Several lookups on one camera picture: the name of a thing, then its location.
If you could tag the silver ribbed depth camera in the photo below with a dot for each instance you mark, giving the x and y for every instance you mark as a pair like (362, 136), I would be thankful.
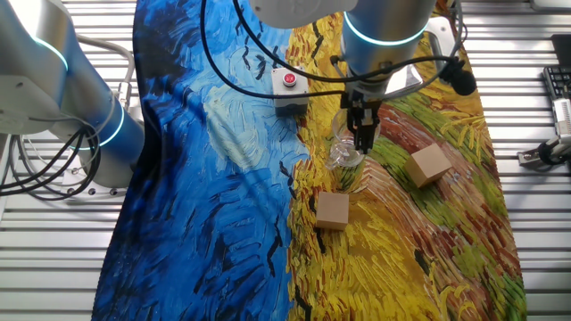
(563, 118)

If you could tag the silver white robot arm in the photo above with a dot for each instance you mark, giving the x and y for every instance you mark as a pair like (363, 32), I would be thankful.
(27, 58)

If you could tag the clear wine glass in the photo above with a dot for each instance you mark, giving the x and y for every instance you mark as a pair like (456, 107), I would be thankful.
(345, 153)

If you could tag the Van Gogh print tablecloth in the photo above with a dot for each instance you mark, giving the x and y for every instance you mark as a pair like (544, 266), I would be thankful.
(201, 200)

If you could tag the metal camera mounting bracket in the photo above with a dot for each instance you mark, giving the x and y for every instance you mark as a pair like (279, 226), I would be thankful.
(528, 158)

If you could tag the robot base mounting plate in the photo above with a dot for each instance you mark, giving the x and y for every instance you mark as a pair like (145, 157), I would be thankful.
(89, 189)

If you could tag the black rectangular object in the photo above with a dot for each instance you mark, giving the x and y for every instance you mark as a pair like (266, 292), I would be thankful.
(562, 50)

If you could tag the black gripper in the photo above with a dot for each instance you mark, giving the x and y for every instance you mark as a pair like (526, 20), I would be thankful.
(366, 106)

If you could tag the black computer keyboard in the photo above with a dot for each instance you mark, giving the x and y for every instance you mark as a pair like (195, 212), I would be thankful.
(557, 82)

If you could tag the grey box with red button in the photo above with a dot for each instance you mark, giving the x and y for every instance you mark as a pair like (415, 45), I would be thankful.
(290, 104)

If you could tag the silver digital kitchen scale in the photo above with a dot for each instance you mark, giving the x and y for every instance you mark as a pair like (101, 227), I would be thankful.
(408, 84)

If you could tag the light wooden cube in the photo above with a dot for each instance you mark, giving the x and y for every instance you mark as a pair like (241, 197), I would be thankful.
(332, 211)
(428, 165)

